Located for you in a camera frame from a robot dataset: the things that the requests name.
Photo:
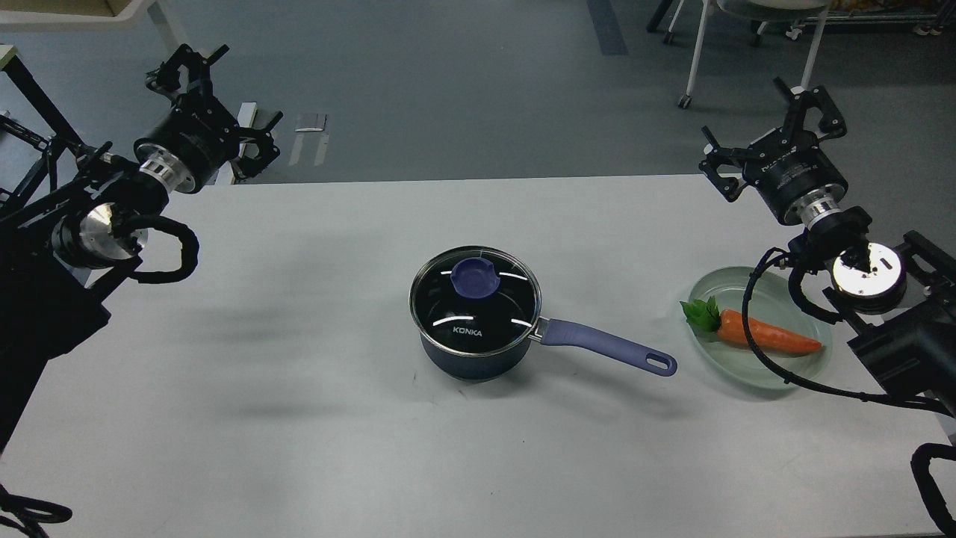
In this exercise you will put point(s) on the orange toy carrot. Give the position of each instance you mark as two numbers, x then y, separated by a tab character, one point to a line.
728	325

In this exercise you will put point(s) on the glass lid with blue knob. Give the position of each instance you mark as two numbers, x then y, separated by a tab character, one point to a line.
475	301

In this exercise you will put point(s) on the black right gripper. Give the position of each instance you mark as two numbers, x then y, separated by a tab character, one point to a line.
789	163

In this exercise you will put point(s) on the black metal rack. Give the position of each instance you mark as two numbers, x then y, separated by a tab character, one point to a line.
46	131

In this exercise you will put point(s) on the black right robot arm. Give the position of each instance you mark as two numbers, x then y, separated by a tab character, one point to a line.
899	301

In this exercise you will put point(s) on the white desk frame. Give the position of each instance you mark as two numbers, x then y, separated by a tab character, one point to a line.
98	51

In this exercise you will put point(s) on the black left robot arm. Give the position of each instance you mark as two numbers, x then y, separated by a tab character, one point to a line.
84	220

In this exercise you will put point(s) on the white rolling chair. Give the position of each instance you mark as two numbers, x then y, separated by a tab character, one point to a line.
762	15

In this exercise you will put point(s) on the blue pot with handle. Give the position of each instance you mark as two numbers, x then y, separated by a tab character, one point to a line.
550	332

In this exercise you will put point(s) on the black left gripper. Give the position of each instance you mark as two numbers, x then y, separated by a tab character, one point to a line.
194	140

